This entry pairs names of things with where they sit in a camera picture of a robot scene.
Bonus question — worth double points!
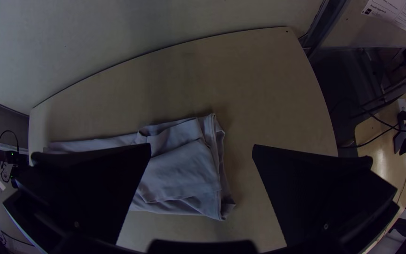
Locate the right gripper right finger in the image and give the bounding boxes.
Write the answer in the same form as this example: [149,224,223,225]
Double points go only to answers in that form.
[251,143,400,248]

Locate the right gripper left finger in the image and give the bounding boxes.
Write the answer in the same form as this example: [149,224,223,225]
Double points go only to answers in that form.
[2,143,153,254]

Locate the light grey t-shirt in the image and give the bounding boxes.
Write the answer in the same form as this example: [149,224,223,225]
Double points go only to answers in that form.
[42,112,236,222]

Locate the pale wooden side table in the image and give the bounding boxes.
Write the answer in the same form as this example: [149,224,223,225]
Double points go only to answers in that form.
[354,76,406,212]

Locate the black cable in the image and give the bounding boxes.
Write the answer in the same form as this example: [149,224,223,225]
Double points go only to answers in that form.
[338,125,401,149]
[0,129,20,167]

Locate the white printed wall poster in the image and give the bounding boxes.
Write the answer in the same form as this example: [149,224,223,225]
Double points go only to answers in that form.
[360,0,406,35]

